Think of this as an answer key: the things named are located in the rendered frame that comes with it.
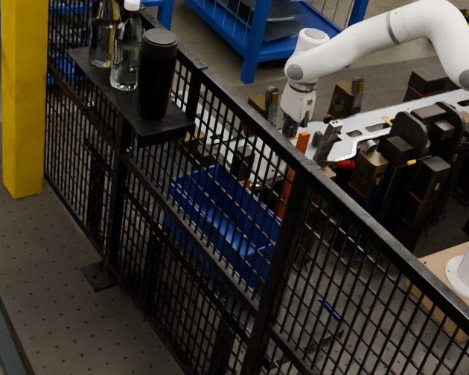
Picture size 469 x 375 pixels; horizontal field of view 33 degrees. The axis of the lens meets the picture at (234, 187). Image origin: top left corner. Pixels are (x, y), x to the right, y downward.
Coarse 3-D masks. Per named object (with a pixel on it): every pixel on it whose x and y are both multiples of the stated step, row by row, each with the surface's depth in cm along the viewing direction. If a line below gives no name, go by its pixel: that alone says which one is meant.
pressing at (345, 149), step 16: (432, 96) 283; (448, 96) 285; (464, 96) 287; (368, 112) 266; (384, 112) 268; (304, 128) 251; (320, 128) 253; (352, 128) 256; (240, 144) 238; (256, 144) 239; (336, 144) 247; (352, 144) 248; (256, 160) 233; (272, 160) 234; (336, 160) 239; (352, 160) 243; (272, 176) 228
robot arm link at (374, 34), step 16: (384, 16) 202; (352, 32) 206; (368, 32) 203; (384, 32) 201; (320, 48) 205; (336, 48) 205; (352, 48) 206; (368, 48) 206; (384, 48) 206; (288, 64) 210; (304, 64) 207; (320, 64) 206; (336, 64) 206; (304, 80) 210
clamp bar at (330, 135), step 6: (324, 120) 217; (330, 120) 218; (330, 126) 215; (336, 126) 215; (330, 132) 216; (336, 132) 216; (324, 138) 219; (330, 138) 218; (324, 144) 219; (330, 144) 220; (318, 150) 222; (324, 150) 221; (330, 150) 223; (318, 156) 223; (324, 156) 223; (318, 162) 224
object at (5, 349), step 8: (0, 312) 270; (0, 320) 267; (0, 328) 264; (8, 328) 266; (0, 336) 262; (8, 336) 262; (0, 344) 259; (8, 344) 260; (0, 352) 257; (8, 352) 257; (16, 352) 258; (0, 360) 258; (8, 360) 255; (16, 360) 255; (8, 368) 252; (16, 368) 253; (24, 368) 254
